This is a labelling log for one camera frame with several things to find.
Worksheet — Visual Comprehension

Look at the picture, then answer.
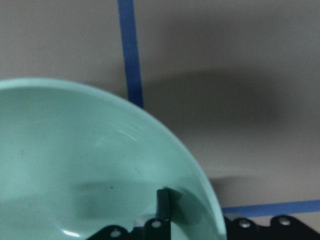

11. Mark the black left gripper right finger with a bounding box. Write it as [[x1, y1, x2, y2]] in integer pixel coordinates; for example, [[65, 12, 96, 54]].
[[224, 215, 320, 240]]

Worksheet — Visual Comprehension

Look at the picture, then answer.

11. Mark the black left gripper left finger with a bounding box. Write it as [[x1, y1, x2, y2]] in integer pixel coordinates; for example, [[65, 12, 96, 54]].
[[89, 189, 172, 240]]

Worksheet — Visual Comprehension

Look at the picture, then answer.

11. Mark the green bowl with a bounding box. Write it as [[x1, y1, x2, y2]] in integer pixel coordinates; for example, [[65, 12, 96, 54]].
[[0, 78, 227, 240]]

